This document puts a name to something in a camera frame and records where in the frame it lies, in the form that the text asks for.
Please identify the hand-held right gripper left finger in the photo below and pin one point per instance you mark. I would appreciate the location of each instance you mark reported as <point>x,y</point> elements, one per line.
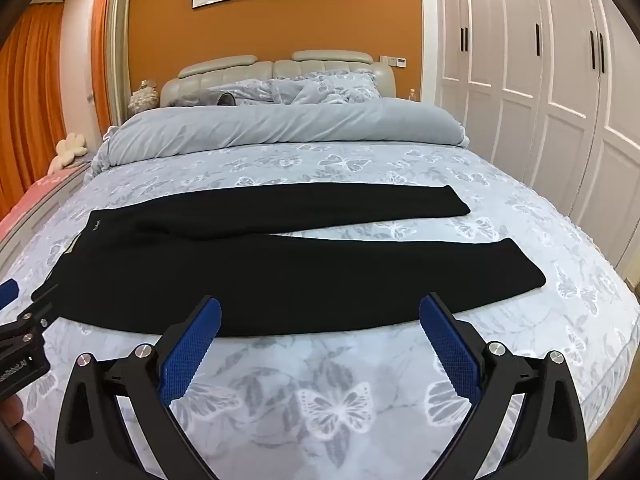
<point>190,350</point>

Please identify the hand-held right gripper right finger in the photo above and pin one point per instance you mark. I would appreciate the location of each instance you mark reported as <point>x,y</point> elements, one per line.
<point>450,350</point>

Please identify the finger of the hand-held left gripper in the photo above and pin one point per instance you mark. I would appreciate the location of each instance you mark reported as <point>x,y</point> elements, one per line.
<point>7,292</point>
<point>37,310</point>

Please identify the black pants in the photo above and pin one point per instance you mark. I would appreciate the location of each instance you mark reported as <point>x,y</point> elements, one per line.
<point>250,270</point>

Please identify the person's left hand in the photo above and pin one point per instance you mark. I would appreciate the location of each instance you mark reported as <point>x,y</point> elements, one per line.
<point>17,427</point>

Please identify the pink bench mat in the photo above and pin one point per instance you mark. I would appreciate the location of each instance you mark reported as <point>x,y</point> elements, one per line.
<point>35,200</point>

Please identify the bed with butterfly sheet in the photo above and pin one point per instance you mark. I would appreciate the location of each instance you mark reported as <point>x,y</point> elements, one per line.
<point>350,410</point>

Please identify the white flower plush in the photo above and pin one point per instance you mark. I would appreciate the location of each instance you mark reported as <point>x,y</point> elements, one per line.
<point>72,150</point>

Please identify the orange curtain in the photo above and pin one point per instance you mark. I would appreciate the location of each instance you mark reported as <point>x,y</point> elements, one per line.
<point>102,45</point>
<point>27,110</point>

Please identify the white flower decoration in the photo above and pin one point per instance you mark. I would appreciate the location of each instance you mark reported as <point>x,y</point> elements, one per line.
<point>144,96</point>

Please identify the grey duvet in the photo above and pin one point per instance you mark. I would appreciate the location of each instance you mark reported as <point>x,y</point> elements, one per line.
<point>280,125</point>

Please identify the dark grey bolster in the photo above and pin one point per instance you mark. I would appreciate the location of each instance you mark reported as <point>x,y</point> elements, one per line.
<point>220,98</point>

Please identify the butterfly print pillow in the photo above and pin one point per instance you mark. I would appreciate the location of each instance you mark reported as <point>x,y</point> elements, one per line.
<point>325,87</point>
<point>245,92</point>

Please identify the white wardrobe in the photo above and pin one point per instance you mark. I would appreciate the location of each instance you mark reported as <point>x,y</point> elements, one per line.
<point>525,85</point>

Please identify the beige padded headboard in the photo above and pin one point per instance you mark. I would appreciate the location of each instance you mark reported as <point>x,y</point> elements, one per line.
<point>310,66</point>

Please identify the white wall switch panel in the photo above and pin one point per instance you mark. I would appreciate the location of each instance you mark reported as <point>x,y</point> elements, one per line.
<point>393,61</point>

